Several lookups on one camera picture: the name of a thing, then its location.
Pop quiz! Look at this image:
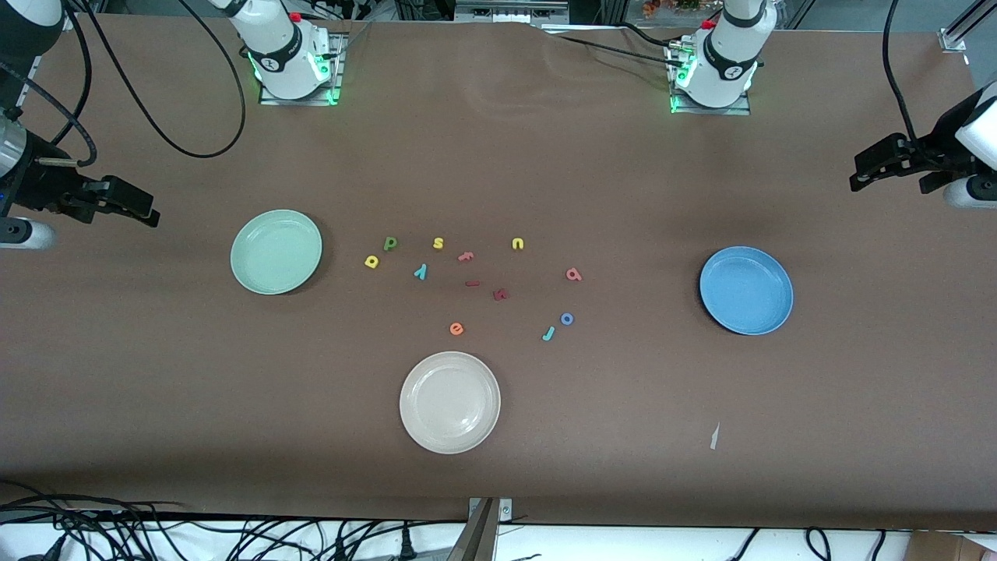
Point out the green plate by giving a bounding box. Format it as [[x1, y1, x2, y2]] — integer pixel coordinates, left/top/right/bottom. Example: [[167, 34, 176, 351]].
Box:
[[231, 209, 323, 296]]

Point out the blue plate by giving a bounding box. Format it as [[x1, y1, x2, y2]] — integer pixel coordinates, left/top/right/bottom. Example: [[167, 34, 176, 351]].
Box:
[[699, 245, 794, 337]]

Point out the beige plate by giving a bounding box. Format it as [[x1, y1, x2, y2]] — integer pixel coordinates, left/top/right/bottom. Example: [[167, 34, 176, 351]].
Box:
[[399, 351, 502, 455]]

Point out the brown paper table cover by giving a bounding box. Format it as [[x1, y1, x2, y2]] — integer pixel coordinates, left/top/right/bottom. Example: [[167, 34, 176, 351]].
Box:
[[0, 14, 997, 532]]

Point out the brown cardboard box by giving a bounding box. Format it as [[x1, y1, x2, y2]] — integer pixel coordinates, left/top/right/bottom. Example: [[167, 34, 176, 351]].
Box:
[[907, 531, 997, 561]]

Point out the grey metal equipment box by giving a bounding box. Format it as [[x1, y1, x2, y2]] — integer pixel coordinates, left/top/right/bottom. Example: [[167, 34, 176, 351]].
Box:
[[454, 0, 571, 24]]

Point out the grey metal beam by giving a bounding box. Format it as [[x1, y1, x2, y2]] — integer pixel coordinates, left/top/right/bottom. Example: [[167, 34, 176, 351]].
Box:
[[446, 499, 499, 561]]

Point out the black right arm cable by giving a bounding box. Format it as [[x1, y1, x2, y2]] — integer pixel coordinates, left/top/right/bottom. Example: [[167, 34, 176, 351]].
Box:
[[0, 0, 247, 166]]

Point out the aluminium frame profile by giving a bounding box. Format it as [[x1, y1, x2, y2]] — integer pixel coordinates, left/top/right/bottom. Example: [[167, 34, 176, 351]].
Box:
[[939, 0, 997, 54]]

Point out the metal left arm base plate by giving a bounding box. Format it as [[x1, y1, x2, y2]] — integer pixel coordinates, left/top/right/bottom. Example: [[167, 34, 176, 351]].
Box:
[[666, 39, 752, 116]]

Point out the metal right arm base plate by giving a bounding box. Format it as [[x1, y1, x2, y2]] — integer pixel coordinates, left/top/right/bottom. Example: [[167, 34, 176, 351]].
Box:
[[259, 33, 347, 106]]

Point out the black cable on table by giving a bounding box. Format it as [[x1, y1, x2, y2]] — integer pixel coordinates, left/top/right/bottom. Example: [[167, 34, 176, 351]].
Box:
[[545, 33, 678, 69], [611, 22, 682, 51]]

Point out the metal table edge bracket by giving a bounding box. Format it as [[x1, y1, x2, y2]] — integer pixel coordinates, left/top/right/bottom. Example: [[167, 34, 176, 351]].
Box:
[[467, 497, 513, 524]]

